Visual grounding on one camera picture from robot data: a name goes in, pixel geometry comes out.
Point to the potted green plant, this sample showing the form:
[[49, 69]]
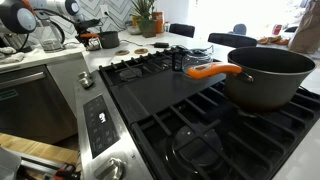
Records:
[[146, 23]]

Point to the red packet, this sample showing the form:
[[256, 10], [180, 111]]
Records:
[[276, 29]]

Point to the white wall outlet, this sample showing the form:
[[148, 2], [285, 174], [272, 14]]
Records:
[[104, 10]]

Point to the red black clamp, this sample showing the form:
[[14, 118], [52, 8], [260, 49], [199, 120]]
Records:
[[68, 172]]

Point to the grey folded towel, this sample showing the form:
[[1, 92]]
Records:
[[10, 56]]

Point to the small shiny metal vessel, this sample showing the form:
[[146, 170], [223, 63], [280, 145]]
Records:
[[93, 44]]

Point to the black touch control panel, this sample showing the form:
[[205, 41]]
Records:
[[100, 125]]

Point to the small white bottle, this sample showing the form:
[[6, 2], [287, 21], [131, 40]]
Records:
[[166, 26]]

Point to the black cast iron grate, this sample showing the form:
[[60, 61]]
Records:
[[186, 121], [146, 61]]

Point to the black chair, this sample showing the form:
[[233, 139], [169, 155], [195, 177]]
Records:
[[231, 40], [182, 30]]

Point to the stainless steel dishwasher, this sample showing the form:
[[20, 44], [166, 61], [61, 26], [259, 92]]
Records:
[[30, 103]]

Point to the grey device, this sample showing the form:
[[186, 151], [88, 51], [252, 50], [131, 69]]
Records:
[[8, 165]]

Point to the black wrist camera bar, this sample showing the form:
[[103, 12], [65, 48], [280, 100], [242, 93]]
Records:
[[89, 23]]

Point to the orange food pieces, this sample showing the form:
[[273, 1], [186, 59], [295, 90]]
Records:
[[273, 40]]

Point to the round black burner cap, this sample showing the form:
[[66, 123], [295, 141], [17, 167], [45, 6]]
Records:
[[191, 153], [128, 75]]

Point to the black griddle plate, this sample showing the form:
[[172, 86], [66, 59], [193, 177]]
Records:
[[156, 90]]

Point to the black power adapter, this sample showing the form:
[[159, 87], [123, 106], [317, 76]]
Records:
[[161, 44]]

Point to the black gas stove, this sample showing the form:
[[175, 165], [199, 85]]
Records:
[[81, 140]]

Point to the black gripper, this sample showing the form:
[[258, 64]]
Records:
[[82, 30]]

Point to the blue grey chair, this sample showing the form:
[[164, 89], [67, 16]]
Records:
[[240, 28]]

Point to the brown paper bag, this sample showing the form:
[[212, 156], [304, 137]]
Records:
[[306, 30]]

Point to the silver stove knob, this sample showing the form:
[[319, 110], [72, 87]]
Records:
[[83, 75], [111, 168], [87, 83]]

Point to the round cork coaster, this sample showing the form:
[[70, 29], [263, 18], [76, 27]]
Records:
[[122, 52], [141, 51]]

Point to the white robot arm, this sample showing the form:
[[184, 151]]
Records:
[[16, 15]]

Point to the orange container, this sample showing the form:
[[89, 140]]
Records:
[[158, 22]]

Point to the utensil holder with utensils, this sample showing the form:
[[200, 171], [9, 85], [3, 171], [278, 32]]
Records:
[[4, 40]]

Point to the grey bowl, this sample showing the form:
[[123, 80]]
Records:
[[133, 29]]

